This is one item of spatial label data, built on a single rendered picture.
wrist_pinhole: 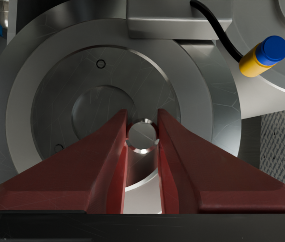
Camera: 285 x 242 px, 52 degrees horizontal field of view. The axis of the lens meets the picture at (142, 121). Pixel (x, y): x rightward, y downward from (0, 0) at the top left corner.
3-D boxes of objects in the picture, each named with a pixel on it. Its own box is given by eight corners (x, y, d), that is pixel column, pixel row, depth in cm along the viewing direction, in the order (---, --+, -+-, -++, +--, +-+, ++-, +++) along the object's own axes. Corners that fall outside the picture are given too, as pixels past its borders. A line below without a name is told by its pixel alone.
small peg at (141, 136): (165, 126, 11) (151, 159, 11) (161, 128, 14) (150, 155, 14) (133, 112, 12) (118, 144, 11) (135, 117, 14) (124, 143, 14)
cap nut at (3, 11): (14, -2, 49) (12, 24, 48) (23, 8, 52) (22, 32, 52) (-8, -3, 49) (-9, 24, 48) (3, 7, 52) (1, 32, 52)
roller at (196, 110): (225, 30, 16) (201, 241, 15) (177, 97, 42) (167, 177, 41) (20, 5, 16) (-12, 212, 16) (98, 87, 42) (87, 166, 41)
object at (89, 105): (70, 18, 15) (206, 82, 14) (79, 33, 17) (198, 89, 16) (2, 153, 14) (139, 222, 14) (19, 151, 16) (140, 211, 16)
